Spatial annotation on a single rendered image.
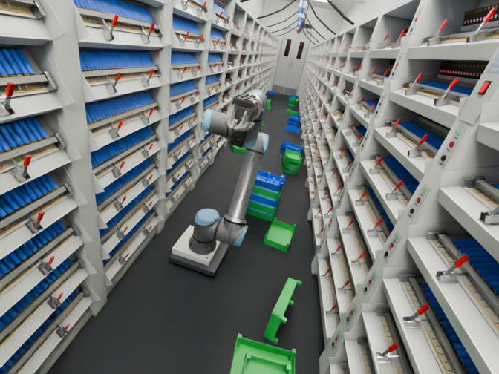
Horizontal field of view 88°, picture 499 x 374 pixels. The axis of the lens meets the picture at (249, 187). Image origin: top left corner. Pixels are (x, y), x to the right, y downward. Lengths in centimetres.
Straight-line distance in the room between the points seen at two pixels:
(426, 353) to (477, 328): 19
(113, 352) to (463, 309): 137
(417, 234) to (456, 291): 21
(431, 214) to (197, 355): 119
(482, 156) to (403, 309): 50
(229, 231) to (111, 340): 80
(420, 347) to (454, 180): 47
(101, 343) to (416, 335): 131
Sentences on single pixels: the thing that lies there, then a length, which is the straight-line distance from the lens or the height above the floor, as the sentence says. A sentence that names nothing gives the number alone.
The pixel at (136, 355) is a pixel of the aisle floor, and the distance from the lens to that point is 154.
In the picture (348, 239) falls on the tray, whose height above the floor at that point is 54.
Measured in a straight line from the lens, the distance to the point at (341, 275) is 159.
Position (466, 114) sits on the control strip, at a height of 130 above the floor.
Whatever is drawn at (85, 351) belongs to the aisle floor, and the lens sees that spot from 159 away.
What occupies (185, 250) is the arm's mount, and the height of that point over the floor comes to 10.
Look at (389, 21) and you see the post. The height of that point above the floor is 167.
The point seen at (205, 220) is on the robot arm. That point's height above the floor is 37.
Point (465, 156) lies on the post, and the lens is 92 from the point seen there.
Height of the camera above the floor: 135
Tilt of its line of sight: 28 degrees down
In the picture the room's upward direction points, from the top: 12 degrees clockwise
